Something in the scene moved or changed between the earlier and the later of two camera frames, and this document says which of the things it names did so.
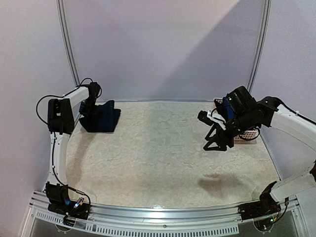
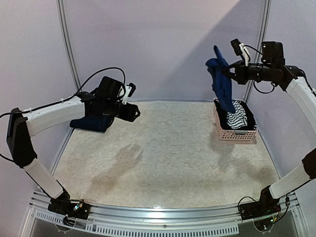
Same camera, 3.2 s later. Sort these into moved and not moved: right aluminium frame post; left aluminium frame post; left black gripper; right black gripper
Moved: left black gripper; right black gripper
Not moved: left aluminium frame post; right aluminium frame post
